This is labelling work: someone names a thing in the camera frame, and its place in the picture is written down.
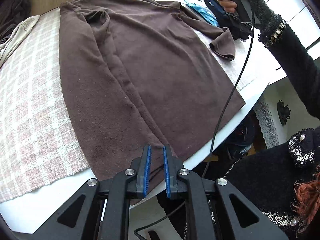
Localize person's right forearm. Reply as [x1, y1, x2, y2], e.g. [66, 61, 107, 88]
[246, 0, 320, 118]

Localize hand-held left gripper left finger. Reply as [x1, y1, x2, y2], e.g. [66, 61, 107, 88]
[31, 144, 152, 240]

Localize pink plaid blanket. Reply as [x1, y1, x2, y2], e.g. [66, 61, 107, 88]
[0, 10, 258, 203]

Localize orange curly strands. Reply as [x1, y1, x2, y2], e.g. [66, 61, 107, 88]
[292, 172, 320, 233]

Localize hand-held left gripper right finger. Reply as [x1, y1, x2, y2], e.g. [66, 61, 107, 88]
[162, 145, 289, 240]

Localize light blue folded garment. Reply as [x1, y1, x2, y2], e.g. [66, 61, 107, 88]
[182, 0, 219, 27]

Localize dark grey printed t-shirt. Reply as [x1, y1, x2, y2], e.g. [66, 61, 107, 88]
[0, 0, 32, 44]

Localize brown fleece garment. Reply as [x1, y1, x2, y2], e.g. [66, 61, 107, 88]
[58, 0, 247, 205]

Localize white lace cloth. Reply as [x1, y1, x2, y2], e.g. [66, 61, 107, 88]
[253, 96, 280, 149]

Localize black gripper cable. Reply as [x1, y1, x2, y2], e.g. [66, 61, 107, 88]
[134, 0, 256, 240]

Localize person's black tweed jacket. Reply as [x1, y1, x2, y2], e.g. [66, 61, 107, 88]
[157, 127, 320, 240]

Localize navy folded garment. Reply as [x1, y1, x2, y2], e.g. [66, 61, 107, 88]
[195, 0, 234, 20]

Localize dark ornamental object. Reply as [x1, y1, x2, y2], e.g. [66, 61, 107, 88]
[276, 100, 292, 126]

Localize cream ribbed sweater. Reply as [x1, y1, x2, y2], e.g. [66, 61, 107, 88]
[0, 15, 41, 67]

